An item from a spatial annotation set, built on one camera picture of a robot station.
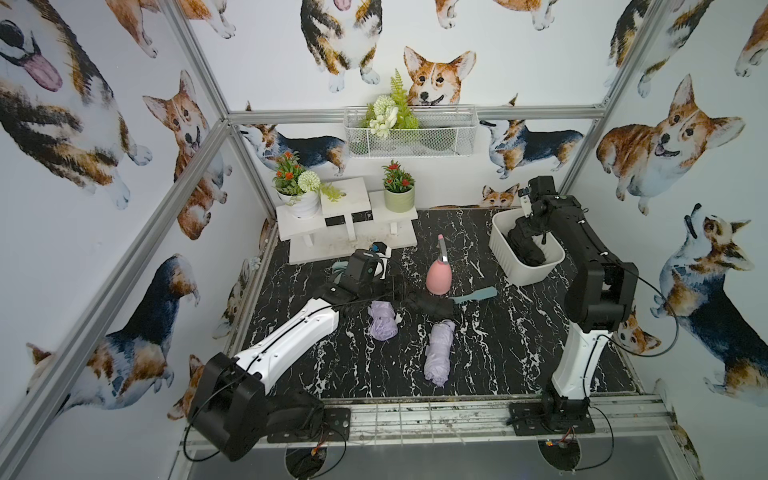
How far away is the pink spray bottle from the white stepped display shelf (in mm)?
183

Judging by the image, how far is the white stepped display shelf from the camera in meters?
0.94

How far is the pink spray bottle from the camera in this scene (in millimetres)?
880
